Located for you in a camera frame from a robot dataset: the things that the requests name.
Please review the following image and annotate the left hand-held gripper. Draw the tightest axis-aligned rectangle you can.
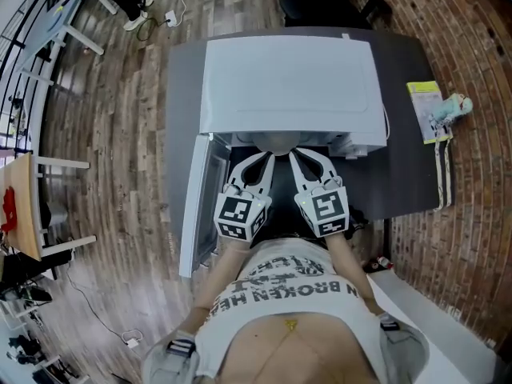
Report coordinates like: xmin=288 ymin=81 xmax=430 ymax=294
xmin=214 ymin=152 xmax=277 ymax=242

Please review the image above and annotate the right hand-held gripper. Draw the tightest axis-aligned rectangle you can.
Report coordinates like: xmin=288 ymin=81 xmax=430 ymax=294
xmin=288 ymin=148 xmax=350 ymax=238

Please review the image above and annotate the white round plate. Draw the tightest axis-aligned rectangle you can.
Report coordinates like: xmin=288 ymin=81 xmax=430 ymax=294
xmin=252 ymin=131 xmax=302 ymax=155

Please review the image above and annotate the white microwave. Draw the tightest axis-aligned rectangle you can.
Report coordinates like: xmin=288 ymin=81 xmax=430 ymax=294
xmin=178 ymin=34 xmax=390 ymax=279

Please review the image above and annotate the person's left forearm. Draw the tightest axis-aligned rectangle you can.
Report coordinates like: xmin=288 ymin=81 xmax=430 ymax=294
xmin=175 ymin=238 xmax=257 ymax=335

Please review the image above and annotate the person's right forearm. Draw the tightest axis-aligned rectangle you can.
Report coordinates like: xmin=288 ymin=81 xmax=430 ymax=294
xmin=324 ymin=233 xmax=387 ymax=319

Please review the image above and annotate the black table with white legs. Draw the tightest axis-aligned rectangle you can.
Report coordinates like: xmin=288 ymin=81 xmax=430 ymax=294
xmin=162 ymin=28 xmax=457 ymax=255

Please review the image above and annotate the red and white bottle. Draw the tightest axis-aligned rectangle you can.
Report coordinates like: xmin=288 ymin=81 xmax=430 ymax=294
xmin=366 ymin=256 xmax=395 ymax=274

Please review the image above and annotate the yellow-green edged book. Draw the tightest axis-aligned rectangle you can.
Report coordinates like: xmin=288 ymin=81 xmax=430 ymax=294
xmin=406 ymin=80 xmax=455 ymax=146

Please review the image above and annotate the person's white printed shirt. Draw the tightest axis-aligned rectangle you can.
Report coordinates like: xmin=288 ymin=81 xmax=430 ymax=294
xmin=195 ymin=238 xmax=391 ymax=380

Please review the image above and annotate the mint green plush toy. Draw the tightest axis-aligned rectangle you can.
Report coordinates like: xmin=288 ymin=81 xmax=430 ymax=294
xmin=427 ymin=93 xmax=474 ymax=130

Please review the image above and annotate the grey waste bin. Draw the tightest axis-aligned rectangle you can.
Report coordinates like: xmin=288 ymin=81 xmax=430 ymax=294
xmin=42 ymin=200 xmax=70 ymax=229

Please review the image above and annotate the white cabinet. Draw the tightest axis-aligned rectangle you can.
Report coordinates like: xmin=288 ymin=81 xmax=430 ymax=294
xmin=367 ymin=272 xmax=502 ymax=384

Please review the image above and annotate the wooden table with white legs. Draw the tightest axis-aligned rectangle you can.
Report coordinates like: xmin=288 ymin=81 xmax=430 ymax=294
xmin=0 ymin=152 xmax=98 ymax=262

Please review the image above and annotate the red object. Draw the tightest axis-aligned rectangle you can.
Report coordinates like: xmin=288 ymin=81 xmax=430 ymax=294
xmin=0 ymin=186 xmax=19 ymax=232

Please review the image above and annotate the grey table with white legs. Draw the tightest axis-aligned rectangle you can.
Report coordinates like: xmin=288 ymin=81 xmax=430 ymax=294
xmin=15 ymin=0 xmax=119 ymax=86

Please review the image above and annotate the gold necklace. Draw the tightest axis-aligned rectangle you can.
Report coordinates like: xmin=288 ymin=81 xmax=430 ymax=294
xmin=255 ymin=316 xmax=333 ymax=375

